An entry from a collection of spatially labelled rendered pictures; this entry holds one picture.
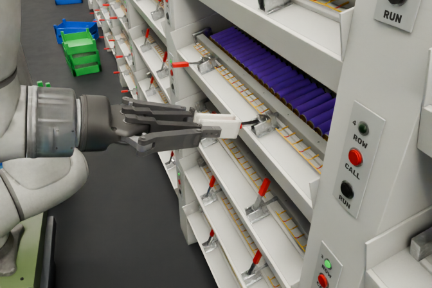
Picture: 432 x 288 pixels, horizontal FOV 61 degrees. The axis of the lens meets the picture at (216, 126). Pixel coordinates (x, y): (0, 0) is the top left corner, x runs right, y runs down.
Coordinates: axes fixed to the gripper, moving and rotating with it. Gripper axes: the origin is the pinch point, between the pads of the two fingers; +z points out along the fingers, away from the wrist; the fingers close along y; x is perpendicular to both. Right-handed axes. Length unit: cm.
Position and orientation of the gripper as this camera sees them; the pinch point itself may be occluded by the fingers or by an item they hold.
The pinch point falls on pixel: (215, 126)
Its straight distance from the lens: 56.7
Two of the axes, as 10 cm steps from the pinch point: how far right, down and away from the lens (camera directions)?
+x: 2.4, -8.7, -4.4
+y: 3.7, 5.0, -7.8
